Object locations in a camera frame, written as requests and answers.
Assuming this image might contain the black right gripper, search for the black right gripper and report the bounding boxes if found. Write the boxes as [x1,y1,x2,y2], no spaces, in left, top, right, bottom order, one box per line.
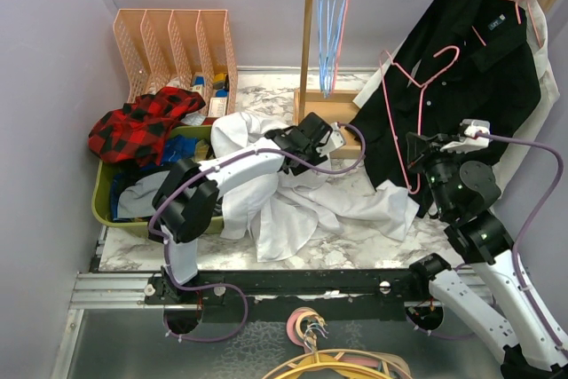
[406,131,466,217]

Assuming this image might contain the pink wire hanger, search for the pink wire hanger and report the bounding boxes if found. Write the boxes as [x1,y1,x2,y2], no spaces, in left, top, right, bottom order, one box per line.
[379,45,461,195]

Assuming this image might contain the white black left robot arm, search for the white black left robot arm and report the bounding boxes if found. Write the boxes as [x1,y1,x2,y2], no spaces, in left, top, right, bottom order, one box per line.
[148,113,344,304]

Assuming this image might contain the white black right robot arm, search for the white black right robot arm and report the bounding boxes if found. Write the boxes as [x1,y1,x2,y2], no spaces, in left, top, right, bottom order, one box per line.
[406,127,567,378]

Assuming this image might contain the black hanging shirt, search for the black hanging shirt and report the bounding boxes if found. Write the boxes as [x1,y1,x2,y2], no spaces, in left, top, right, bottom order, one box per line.
[351,0,540,217]

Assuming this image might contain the red black plaid shirt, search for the red black plaid shirt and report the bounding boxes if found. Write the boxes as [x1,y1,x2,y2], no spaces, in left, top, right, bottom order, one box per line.
[88,86,205,167]

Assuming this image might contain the wooden clothes rack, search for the wooden clothes rack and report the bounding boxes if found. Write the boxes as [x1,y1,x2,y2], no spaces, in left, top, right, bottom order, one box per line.
[292,0,568,160]

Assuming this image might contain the small boxes in organizer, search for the small boxes in organizer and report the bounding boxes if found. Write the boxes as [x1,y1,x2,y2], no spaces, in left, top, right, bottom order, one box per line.
[168,73,234,119]

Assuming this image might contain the peach plastic file organizer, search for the peach plastic file organizer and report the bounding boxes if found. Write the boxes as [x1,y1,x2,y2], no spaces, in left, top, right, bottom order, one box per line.
[113,9,238,114]

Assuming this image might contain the clothes pile in bin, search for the clothes pile in bin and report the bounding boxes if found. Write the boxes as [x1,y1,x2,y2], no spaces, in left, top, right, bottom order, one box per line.
[109,136,214,223]

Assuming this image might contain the pile of spare hangers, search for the pile of spare hangers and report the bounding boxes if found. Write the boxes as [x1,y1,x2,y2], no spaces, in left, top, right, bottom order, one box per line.
[261,306,414,379]

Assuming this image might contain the green plastic laundry bin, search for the green plastic laundry bin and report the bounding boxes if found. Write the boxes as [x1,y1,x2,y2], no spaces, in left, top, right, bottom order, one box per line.
[91,125,224,238]

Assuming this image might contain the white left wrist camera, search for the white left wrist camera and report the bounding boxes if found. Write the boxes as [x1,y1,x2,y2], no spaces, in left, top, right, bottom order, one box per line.
[316,122,346,157]

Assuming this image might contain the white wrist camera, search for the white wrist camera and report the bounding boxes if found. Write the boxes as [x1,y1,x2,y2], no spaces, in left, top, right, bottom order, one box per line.
[316,122,346,157]
[441,119,491,154]

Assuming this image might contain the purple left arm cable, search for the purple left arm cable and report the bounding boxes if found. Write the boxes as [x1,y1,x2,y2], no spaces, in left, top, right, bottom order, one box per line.
[147,122,367,343]

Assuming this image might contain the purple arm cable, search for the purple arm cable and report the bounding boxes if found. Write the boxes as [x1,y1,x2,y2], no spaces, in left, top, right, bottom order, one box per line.
[147,122,367,343]
[412,131,568,353]

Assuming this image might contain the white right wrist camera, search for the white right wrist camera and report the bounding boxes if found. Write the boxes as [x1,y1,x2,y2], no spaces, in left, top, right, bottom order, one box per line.
[441,119,491,154]

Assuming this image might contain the blue wire hangers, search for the blue wire hangers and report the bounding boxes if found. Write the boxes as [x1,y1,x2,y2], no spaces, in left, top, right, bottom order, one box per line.
[316,0,350,99]

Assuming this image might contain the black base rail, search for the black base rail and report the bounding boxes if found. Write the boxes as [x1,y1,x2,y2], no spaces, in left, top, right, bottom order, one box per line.
[145,265,431,323]

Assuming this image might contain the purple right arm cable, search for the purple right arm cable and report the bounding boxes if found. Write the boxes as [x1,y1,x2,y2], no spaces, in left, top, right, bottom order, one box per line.
[412,131,568,353]

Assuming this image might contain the aluminium frame rail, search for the aluminium frame rail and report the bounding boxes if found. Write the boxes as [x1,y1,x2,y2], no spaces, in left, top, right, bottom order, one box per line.
[68,272,540,310]

